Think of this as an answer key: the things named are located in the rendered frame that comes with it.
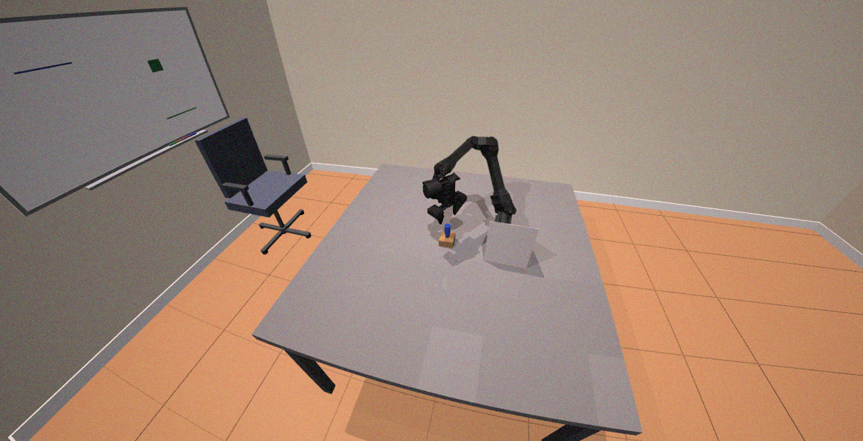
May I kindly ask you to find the orange square block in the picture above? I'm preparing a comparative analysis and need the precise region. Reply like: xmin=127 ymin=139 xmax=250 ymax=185
xmin=439 ymin=231 xmax=456 ymax=249

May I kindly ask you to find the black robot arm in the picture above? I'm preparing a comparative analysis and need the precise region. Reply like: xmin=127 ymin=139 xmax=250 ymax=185
xmin=423 ymin=136 xmax=516 ymax=224

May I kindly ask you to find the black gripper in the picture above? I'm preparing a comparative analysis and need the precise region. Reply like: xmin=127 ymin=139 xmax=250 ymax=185
xmin=427 ymin=191 xmax=467 ymax=224

